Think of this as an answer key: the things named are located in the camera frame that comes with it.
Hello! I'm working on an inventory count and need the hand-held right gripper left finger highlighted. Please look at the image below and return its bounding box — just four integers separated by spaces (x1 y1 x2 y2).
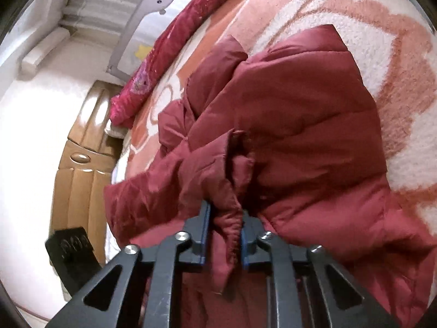
51 200 214 328

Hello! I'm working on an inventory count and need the white pillow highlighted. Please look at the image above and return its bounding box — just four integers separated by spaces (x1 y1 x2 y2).
104 123 126 139

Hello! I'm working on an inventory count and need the dark red padded jacket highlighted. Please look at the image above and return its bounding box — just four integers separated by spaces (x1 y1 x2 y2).
103 24 437 328

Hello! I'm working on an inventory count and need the red floral quilt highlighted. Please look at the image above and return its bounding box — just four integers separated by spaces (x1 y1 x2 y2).
110 0 263 128

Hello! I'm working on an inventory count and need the wooden headboard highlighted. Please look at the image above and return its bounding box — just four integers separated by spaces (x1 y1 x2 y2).
49 80 125 267

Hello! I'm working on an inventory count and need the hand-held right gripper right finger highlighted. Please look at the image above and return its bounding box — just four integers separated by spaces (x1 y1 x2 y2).
241 210 401 328

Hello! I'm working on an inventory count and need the orange and white patterned blanket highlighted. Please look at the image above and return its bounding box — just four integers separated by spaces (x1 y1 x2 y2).
123 0 437 222

